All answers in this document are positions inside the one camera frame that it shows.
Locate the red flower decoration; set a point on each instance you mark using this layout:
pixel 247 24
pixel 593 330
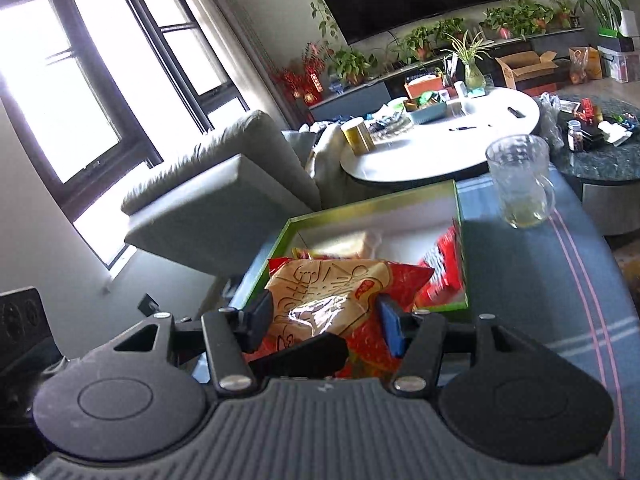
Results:
pixel 305 80

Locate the tall plant in white pot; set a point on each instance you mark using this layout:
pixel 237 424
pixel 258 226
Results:
pixel 629 22

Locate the crumpled white tissue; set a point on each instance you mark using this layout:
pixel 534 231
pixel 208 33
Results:
pixel 615 132

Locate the clear plastic bag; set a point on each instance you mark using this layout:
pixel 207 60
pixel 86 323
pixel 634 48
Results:
pixel 550 120

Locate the dark glass jar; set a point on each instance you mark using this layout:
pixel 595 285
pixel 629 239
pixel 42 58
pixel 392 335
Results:
pixel 575 137

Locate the black box green lid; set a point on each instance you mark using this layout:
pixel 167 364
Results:
pixel 615 42

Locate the beige and red snack packet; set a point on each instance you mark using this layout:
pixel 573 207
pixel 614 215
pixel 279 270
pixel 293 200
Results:
pixel 325 305

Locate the open cardboard box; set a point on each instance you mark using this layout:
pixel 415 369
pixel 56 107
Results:
pixel 525 72

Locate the dark round marble table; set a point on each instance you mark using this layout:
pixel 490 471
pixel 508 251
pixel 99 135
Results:
pixel 600 165

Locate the yellow green snack packet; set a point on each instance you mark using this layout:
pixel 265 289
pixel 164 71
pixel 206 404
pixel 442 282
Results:
pixel 310 254

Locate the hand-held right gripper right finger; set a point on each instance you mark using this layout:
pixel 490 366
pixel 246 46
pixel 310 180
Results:
pixel 392 327

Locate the light blue tray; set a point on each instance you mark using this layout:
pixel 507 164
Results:
pixel 427 114

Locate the dark framed window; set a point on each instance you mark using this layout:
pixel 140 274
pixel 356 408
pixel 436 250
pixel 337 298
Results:
pixel 60 110

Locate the clear glass mug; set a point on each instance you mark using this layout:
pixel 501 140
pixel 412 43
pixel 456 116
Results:
pixel 517 185

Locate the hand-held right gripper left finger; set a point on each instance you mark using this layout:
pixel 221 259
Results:
pixel 257 317

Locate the yellow shopping bag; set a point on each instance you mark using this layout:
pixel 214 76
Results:
pixel 586 65

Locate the green ivy vine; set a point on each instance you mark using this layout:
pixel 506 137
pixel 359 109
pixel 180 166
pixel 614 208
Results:
pixel 320 10

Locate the small red box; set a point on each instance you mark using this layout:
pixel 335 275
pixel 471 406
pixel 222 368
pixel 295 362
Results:
pixel 591 110

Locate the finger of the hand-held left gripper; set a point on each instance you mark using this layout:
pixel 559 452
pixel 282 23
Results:
pixel 310 357

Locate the green cardboard box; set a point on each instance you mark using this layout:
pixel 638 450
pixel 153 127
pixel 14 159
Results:
pixel 375 215

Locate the green potted plant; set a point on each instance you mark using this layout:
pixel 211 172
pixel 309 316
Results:
pixel 565 12
pixel 420 42
pixel 352 67
pixel 537 16
pixel 502 22

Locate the beige curtain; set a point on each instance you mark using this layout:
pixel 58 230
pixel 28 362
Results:
pixel 240 45

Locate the white oval coffee table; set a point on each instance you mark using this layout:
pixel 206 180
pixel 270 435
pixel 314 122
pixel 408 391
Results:
pixel 440 155

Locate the glass dish of sweets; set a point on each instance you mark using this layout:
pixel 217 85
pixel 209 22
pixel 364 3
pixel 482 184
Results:
pixel 391 124

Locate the orange box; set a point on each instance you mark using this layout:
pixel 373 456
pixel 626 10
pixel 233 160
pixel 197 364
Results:
pixel 425 89

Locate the black pen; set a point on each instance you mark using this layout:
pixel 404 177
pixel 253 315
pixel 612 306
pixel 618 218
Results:
pixel 462 128

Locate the low grey television cabinet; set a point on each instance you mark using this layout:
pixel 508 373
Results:
pixel 360 97

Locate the yellow can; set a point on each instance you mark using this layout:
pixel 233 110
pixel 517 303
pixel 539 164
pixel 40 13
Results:
pixel 357 137

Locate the spider plant in glass vase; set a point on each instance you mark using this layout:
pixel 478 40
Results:
pixel 475 77

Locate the beige brown snack packet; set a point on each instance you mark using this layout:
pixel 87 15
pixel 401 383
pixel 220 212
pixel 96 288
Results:
pixel 350 247

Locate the red white-lettered snack packet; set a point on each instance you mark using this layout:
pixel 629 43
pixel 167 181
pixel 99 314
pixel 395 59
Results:
pixel 442 270

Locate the black remote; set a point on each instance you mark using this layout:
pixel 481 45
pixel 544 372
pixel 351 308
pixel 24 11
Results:
pixel 515 112

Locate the clear storage box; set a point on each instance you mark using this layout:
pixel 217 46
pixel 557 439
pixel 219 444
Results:
pixel 620 65

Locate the grey sofa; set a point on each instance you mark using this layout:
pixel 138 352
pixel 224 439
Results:
pixel 210 200

